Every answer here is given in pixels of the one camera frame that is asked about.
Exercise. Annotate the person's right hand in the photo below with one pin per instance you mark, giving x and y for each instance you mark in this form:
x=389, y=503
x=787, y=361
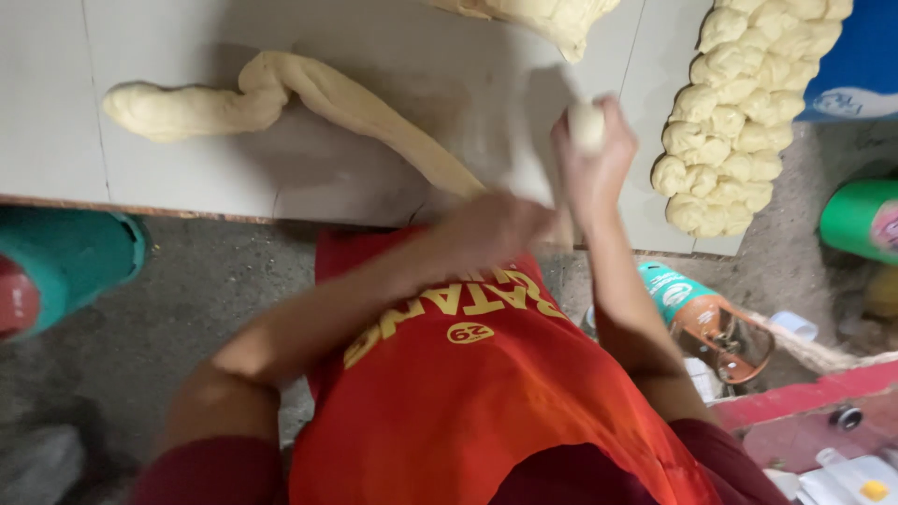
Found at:
x=596, y=165

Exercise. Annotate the person's left hand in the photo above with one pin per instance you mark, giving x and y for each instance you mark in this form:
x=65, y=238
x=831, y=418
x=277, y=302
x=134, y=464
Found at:
x=491, y=228

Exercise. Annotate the person's right fingers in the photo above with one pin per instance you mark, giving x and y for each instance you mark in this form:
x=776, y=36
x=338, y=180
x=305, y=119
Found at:
x=610, y=123

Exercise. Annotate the small dough ball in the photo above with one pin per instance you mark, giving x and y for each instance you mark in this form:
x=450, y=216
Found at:
x=586, y=126

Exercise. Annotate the large dough mass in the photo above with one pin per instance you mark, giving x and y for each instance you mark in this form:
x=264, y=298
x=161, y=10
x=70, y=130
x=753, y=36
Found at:
x=540, y=17

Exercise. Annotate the pile of dough balls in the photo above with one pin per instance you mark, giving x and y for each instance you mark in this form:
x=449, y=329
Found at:
x=743, y=105

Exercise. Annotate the orange gas cylinder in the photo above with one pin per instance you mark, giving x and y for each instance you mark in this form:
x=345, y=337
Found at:
x=701, y=319

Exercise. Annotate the blue plastic bag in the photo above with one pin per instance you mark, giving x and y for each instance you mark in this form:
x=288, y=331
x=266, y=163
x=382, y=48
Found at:
x=856, y=63

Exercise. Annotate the green plastic container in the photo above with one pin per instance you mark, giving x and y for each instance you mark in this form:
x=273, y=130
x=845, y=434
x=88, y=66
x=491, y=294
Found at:
x=861, y=221

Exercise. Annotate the red apron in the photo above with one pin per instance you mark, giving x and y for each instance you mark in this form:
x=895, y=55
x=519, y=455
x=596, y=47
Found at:
x=477, y=379

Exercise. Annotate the red wooden bench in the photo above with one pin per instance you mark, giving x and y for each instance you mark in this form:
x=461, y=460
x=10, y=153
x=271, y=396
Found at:
x=814, y=414

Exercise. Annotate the maroon shirt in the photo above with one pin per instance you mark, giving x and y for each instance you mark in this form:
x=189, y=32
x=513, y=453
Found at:
x=210, y=470

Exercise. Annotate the teal plastic bucket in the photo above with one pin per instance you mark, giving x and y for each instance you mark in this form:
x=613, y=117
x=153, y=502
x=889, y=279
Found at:
x=67, y=266

